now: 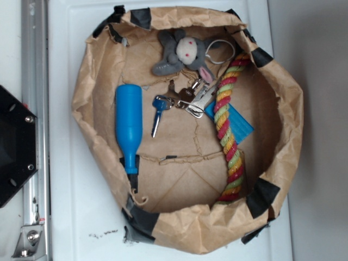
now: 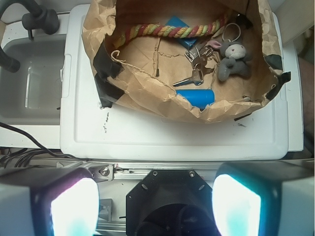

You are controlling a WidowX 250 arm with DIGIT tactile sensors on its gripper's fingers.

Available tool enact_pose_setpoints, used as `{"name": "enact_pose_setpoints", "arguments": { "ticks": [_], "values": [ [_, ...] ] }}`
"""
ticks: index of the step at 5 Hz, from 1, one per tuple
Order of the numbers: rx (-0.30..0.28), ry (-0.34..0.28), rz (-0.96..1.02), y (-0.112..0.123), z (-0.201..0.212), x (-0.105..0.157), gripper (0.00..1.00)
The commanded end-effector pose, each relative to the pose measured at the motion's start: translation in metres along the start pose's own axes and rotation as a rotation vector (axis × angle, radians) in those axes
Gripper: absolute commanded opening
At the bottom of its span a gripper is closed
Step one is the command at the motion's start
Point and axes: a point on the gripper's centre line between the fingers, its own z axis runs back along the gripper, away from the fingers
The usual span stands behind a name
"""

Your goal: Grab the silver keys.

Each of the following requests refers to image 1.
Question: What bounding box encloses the silver keys bunch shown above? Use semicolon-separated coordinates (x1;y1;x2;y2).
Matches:
151;78;221;138

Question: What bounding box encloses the brown paper bag bin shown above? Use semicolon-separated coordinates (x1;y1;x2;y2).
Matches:
72;6;303;254

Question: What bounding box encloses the blue plastic toy bottle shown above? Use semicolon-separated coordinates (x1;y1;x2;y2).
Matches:
115;84;143;175

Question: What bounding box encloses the blue ridged plastic block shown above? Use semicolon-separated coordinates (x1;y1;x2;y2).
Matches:
204;101;254;145

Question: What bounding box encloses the grey plush donkey toy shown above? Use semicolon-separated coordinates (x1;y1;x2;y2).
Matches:
151;29;237;82

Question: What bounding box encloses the multicolour twisted rope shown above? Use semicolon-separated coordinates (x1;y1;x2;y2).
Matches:
213;52;251;203

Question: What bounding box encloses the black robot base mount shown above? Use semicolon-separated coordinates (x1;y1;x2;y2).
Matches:
1;86;38;208

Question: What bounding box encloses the aluminium extrusion rail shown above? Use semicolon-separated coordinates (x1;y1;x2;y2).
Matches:
21;1;52;260

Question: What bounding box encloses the metal corner bracket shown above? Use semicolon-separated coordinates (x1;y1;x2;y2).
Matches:
11;225;46;260

